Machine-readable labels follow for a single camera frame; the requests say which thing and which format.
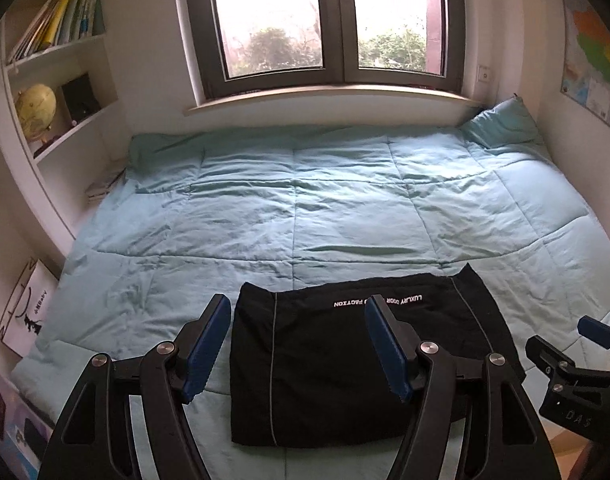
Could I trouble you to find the white bookshelf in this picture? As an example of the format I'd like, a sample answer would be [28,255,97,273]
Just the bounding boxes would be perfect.
[0,0,132,261]

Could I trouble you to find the colourful wall map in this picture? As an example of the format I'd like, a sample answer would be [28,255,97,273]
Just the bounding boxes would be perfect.
[559,0,610,139]

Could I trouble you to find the beige window sill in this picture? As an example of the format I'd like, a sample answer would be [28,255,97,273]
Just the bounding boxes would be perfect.
[185,85,486,117]

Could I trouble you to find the light green quilt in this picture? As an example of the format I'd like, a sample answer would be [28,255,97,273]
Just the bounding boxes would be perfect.
[10,127,610,480]

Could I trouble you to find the row of books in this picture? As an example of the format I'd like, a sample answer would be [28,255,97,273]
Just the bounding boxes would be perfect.
[5,0,106,66]

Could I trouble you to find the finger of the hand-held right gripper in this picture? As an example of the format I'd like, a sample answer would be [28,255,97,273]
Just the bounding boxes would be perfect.
[525,335,586,392]
[578,316,610,357]

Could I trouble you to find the black shorts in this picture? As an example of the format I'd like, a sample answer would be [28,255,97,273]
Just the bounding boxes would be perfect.
[229,262,527,448]

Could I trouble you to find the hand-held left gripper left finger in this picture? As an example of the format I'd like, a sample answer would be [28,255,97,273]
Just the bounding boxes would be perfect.
[37,294,233,480]

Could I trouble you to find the light green pillow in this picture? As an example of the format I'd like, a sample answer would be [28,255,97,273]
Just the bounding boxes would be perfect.
[457,94,547,151]

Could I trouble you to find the purple cardboard box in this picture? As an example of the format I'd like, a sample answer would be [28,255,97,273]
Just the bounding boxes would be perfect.
[0,370,54,480]

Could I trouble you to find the yellow globe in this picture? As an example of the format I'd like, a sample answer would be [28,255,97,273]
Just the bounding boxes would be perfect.
[14,84,58,145]

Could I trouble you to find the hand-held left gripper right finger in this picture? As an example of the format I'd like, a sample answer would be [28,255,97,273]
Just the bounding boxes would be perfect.
[364,302,563,480]

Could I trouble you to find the black box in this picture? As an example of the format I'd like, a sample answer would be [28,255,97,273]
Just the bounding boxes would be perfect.
[60,74,102,123]

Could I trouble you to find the dark framed window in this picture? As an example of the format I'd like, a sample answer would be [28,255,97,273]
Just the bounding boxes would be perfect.
[172,0,475,102]

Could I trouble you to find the white paper bag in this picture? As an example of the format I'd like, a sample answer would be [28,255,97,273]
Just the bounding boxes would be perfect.
[0,259,62,359]

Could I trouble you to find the small stack of books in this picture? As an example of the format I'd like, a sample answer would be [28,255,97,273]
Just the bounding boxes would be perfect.
[85,167,129,204]

